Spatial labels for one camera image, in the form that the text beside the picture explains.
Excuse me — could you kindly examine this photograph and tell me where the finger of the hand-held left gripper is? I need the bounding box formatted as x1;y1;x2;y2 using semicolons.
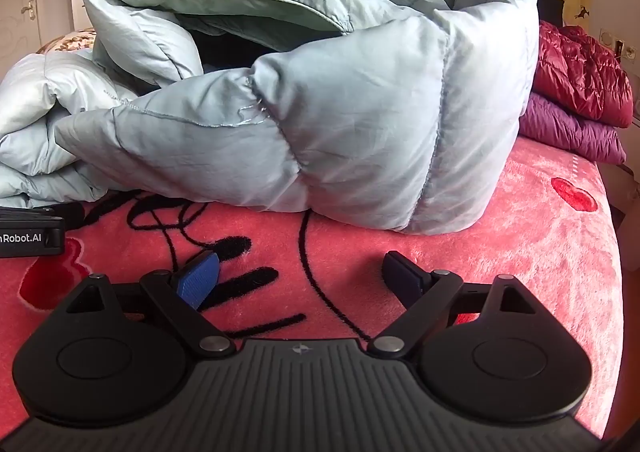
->
31;202;85;232

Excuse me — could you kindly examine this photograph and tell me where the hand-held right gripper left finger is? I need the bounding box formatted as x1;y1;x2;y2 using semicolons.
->
66;249;237;359

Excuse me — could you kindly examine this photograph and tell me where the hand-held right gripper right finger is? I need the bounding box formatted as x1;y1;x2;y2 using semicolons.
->
367;250;538;359

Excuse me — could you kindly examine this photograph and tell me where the light blue down jacket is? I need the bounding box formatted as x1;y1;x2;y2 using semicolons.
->
0;0;541;236

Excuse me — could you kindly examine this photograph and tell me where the pink heart print blanket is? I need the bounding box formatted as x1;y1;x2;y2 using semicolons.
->
0;135;623;443

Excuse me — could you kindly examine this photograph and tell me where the floral pillow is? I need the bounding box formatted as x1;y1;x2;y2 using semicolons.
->
36;28;98;54

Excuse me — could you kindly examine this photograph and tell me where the white door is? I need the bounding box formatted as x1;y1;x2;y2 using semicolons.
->
0;0;76;78

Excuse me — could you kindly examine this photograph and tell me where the purple down jacket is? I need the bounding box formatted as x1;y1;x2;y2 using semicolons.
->
517;92;627;164

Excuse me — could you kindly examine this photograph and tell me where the red down jacket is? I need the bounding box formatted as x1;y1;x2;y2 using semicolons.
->
532;21;635;129

